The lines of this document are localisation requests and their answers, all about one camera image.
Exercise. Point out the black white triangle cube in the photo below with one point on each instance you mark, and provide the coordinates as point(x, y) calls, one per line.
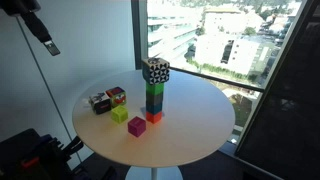
point(156, 71)

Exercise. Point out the magenta foam cube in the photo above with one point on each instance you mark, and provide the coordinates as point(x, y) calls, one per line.
point(136, 126)

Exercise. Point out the white table pedestal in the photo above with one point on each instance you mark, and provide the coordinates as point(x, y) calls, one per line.
point(166, 173)

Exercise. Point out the orange foam cube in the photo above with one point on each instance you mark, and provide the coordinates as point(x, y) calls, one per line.
point(154, 117)

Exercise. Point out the zebra print fabric cube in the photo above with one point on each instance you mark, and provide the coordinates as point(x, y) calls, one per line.
point(100, 105)

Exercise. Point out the green foam cube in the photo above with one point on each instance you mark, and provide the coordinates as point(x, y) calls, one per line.
point(155, 88)

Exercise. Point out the blue foam cube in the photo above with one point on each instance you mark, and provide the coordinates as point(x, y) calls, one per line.
point(154, 108)

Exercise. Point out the large white building outside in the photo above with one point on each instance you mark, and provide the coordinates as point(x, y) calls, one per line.
point(243, 53)

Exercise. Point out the black equipment pile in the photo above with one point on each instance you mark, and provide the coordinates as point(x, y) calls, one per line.
point(40, 153)

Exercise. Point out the lime foam cube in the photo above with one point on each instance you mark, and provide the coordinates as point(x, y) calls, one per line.
point(119, 114)

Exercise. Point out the orange purple fabric cube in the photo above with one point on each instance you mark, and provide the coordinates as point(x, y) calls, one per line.
point(116, 96)

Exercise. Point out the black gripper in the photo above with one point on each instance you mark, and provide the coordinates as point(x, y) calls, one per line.
point(18, 6)

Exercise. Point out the curved balcony building outside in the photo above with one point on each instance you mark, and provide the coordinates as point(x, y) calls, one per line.
point(170, 33)

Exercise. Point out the dark side panel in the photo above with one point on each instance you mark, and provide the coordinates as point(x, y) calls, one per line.
point(290, 116)

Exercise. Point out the grey foam cube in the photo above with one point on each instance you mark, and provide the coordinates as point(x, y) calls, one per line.
point(155, 99)

